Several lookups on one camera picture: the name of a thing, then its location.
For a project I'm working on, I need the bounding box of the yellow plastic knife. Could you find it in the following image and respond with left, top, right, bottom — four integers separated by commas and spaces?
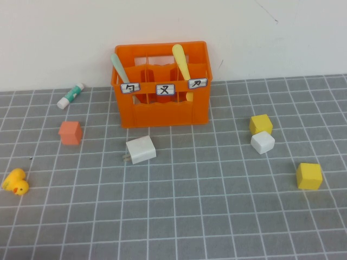
171, 44, 195, 102

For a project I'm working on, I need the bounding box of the pale green plastic spoon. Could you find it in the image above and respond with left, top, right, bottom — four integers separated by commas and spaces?
110, 53, 143, 105

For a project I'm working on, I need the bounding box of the orange plastic cutlery holder crate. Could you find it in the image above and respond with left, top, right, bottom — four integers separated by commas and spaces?
111, 41, 213, 129

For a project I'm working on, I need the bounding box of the white charger plug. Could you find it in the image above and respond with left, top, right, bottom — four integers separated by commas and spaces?
121, 135, 157, 165

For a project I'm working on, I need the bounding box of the yellow cube block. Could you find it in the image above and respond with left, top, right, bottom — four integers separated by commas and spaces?
249, 114, 273, 135
295, 162, 323, 191

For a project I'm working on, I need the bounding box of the white cube block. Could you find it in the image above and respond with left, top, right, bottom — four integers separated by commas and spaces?
250, 131, 276, 155

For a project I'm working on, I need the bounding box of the salmon pink cube block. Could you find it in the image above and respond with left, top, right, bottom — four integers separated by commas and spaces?
58, 121, 83, 146

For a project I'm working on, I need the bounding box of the grey grid table cloth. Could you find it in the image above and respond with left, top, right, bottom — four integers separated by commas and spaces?
0, 74, 347, 260

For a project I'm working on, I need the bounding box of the white green glue stick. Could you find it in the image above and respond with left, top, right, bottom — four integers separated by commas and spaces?
56, 82, 85, 110

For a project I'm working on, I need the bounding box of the yellow rubber duck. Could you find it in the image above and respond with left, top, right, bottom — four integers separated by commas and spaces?
2, 167, 30, 196

